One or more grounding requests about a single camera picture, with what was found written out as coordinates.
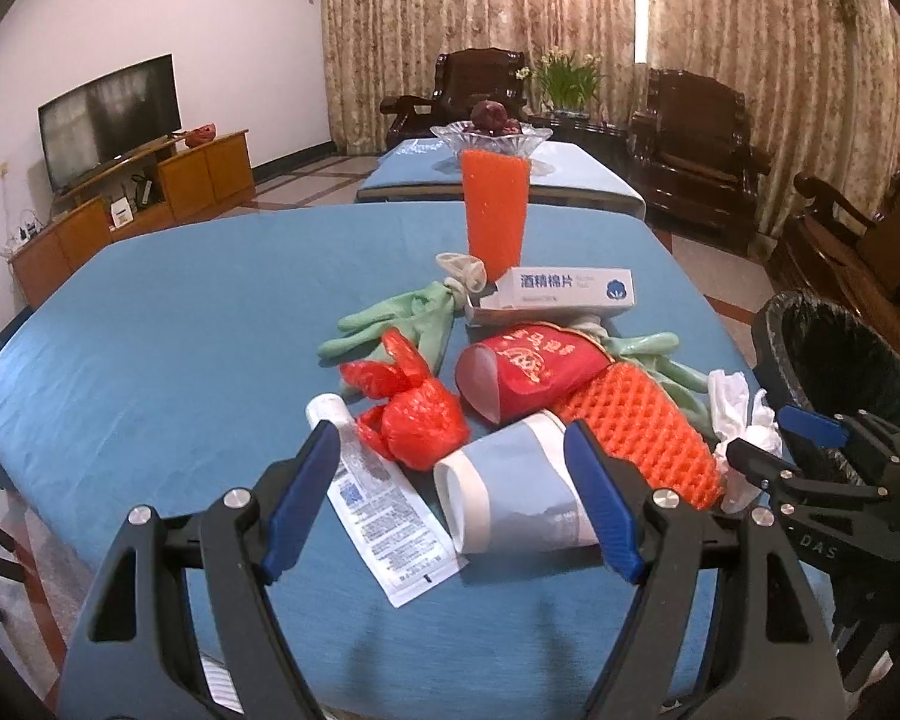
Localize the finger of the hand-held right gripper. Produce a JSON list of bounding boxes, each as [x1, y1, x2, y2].
[[724, 436, 897, 511], [777, 403, 900, 481]]

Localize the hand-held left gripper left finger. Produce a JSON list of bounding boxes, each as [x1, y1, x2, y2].
[[58, 420, 344, 720]]

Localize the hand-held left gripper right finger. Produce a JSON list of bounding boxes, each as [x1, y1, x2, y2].
[[562, 420, 848, 720]]

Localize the white tissue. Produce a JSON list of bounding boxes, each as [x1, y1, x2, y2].
[[706, 369, 785, 515]]

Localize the black trash bin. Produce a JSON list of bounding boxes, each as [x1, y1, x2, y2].
[[750, 289, 900, 482]]

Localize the orange foam net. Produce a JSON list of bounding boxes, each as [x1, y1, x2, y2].
[[555, 361, 725, 511], [459, 148, 532, 282]]

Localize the blue and white paper cup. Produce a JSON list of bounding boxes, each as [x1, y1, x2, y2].
[[433, 409, 608, 556]]

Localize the white squeeze tube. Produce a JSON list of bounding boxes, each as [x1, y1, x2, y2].
[[305, 394, 470, 608]]

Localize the red plastic bag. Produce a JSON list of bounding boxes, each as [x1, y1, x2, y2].
[[339, 328, 471, 472]]

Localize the red paper cup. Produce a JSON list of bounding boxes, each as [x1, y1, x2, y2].
[[454, 324, 612, 425]]

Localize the green rubber glove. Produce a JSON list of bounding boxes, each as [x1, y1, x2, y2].
[[319, 279, 470, 391], [596, 331, 713, 436]]

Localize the white cardboard box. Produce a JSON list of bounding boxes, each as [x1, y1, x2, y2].
[[465, 268, 637, 327]]

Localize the dark wooden sofa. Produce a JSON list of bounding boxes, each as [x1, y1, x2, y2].
[[769, 169, 900, 361]]

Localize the blue tablecloth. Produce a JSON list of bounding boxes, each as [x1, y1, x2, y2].
[[0, 199, 833, 706]]

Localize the small white cup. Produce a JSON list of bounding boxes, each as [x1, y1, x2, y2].
[[435, 251, 487, 293]]

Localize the upright orange foam net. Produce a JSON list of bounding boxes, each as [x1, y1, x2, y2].
[[459, 148, 532, 282]]

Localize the dark wooden armchair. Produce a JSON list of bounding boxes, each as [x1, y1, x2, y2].
[[380, 49, 530, 143], [628, 67, 772, 237]]

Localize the wooden television cabinet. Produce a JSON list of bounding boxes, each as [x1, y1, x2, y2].
[[7, 129, 256, 308]]

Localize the white table cloth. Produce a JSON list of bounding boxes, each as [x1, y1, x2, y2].
[[529, 141, 623, 181]]

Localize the coffee table with blue cloth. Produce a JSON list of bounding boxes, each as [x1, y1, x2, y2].
[[356, 139, 646, 222]]

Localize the dark wooden side table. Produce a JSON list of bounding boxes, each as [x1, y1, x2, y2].
[[529, 111, 631, 147]]

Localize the glass fruit bowl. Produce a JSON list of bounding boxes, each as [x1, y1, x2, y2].
[[429, 122, 554, 160]]

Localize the flat screen television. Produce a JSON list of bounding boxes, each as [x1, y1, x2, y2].
[[37, 54, 182, 196]]

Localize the green potted plant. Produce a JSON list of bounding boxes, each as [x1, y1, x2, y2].
[[529, 47, 605, 117]]

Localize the beige patterned curtains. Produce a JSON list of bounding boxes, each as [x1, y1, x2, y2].
[[311, 0, 900, 226]]

